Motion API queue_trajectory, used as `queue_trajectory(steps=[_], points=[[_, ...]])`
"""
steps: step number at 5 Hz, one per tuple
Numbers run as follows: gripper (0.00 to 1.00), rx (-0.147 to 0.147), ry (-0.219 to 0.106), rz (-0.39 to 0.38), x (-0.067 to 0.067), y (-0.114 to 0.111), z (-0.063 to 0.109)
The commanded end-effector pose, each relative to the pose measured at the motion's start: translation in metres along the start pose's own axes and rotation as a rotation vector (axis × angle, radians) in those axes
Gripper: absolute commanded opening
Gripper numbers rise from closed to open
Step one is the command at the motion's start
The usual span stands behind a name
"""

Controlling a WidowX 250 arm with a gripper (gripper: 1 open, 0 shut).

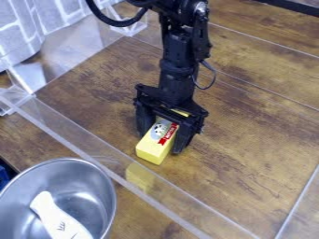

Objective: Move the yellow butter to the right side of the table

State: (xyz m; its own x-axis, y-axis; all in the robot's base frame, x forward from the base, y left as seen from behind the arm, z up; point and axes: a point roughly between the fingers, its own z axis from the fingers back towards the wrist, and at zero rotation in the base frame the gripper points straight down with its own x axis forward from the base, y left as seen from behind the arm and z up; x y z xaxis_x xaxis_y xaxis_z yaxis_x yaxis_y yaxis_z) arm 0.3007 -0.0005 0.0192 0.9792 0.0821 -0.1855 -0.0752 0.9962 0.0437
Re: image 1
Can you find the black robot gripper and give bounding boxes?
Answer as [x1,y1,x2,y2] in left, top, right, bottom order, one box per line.
[135,60,208,154]

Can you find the yellow butter block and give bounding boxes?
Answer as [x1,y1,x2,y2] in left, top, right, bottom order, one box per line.
[136,117,179,165]

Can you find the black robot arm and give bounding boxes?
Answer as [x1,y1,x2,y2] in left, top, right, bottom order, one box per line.
[130,0,212,154]

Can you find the silver metal bowl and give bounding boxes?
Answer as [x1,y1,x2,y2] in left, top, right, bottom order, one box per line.
[0,158,118,239]

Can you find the clear acrylic barrier panel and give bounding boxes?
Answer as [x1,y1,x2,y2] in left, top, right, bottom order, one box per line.
[0,6,319,239]

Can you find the grey brick pattern curtain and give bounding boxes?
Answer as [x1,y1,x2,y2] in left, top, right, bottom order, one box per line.
[0,0,126,73]

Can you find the blue object at edge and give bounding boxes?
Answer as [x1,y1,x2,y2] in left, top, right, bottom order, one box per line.
[0,165,10,190]

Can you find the white plastic spatula handle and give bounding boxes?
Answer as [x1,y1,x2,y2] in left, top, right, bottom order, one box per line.
[30,191,94,239]

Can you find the thick black cable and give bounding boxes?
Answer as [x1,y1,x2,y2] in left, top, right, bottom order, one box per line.
[84,0,150,28]

